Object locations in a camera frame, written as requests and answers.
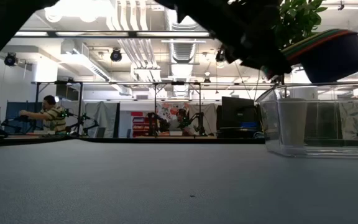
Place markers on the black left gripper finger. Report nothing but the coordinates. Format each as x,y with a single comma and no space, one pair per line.
259,57

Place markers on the yellow plastic measuring cup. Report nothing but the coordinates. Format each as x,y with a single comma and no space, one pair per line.
315,40

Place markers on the blue plastic measuring cup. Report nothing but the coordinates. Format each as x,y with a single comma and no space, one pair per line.
315,38

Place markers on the navy plastic measuring cup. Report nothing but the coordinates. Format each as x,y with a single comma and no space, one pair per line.
334,59

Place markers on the black background robot arm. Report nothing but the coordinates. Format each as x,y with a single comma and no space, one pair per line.
12,123
82,119
197,121

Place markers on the black ceiling spotlight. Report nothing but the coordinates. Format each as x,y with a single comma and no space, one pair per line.
116,55
10,59
220,56

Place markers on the black monitor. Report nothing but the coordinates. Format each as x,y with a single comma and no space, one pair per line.
238,109

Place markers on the small tree in white pot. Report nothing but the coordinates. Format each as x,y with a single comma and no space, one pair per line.
300,18

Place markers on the floral curtain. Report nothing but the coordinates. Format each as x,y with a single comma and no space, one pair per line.
169,110

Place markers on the person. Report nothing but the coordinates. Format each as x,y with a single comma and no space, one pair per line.
54,118
177,124

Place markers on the clear plastic storage bin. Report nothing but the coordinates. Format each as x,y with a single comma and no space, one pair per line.
322,151

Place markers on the black overhead beam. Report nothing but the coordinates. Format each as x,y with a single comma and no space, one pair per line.
104,34

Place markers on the red shelf rack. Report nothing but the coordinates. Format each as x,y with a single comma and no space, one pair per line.
138,126

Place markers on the grey fabric cover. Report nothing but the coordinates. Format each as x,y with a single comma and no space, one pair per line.
104,116

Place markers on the blue partition panel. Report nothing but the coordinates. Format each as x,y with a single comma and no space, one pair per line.
17,109

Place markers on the silver ribbed air duct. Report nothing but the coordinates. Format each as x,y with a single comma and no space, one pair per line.
182,56

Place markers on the black station frame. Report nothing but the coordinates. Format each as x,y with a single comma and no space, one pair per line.
199,99
80,105

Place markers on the black table frame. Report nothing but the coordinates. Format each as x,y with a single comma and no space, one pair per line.
166,140

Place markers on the white rectangular air duct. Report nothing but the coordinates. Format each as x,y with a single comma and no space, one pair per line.
85,63

